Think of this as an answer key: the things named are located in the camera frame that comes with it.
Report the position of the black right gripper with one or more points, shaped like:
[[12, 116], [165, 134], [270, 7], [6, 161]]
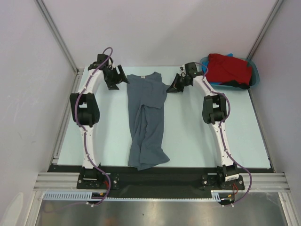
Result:
[[175, 83]]

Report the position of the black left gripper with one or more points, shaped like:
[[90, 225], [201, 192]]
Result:
[[112, 85]]

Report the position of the grey blue t shirt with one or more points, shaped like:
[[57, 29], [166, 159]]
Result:
[[146, 99]]

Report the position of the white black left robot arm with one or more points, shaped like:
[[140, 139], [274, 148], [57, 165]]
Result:
[[86, 113]]

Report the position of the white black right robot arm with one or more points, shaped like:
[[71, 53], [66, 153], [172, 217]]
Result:
[[214, 113]]

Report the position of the blue plastic basket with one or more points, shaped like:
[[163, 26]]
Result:
[[219, 86]]

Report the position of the red t shirt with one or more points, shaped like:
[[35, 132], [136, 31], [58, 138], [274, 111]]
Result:
[[222, 69]]

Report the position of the black t shirt in basket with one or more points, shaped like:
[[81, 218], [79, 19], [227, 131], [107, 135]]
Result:
[[252, 83]]

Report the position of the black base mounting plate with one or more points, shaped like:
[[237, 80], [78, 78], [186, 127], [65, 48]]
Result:
[[154, 183]]

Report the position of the right aluminium corner post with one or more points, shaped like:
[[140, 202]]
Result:
[[272, 15]]

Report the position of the aluminium corner post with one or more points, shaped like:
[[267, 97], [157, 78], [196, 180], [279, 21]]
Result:
[[272, 15], [57, 35]]

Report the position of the left aluminium corner post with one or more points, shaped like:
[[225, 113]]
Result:
[[57, 35]]

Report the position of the slotted grey cable duct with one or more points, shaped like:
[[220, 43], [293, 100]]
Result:
[[92, 197]]

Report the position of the aluminium front frame rail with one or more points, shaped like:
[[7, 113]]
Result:
[[261, 182]]

